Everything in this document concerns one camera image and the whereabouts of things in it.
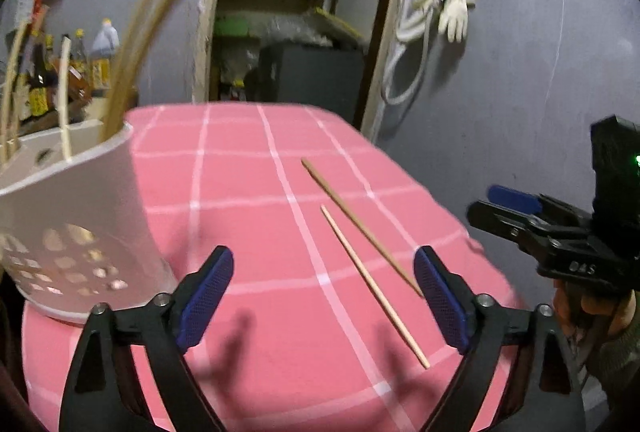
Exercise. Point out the person's right hand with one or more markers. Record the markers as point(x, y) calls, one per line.
point(595, 307)

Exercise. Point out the person's right forearm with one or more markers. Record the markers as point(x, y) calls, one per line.
point(617, 362)

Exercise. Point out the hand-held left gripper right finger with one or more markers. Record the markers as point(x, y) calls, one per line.
point(440, 297)

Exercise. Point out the pale wooden chopstick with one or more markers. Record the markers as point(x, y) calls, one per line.
point(372, 284)

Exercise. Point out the clear plastic sheet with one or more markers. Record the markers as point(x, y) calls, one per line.
point(300, 30)

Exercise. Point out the small bottle yellow cap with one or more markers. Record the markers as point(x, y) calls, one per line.
point(79, 50)

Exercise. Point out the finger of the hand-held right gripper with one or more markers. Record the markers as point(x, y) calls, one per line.
point(500, 217)
point(512, 198)

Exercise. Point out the amber leaning bottle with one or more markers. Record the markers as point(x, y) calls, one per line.
point(80, 87)

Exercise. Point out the dark wooden chopstick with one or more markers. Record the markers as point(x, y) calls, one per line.
point(360, 224)

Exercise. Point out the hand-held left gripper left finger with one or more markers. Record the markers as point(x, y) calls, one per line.
point(210, 297)

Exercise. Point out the red plastic bag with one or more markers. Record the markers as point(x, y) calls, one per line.
point(39, 12)

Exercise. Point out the pink checked tablecloth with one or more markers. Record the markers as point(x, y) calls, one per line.
point(280, 232)

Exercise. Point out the wooden door frame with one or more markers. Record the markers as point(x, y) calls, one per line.
point(210, 12)

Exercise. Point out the white perforated utensil holder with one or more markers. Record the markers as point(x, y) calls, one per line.
point(70, 222)

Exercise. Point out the dark bottle yellow label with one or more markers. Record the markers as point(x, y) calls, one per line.
point(37, 95)

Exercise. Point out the black cabinet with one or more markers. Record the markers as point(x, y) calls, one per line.
point(310, 75)

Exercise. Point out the green plastic bin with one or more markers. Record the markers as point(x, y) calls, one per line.
point(232, 24)

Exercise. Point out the white rubber glove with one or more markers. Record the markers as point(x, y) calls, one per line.
point(456, 15)

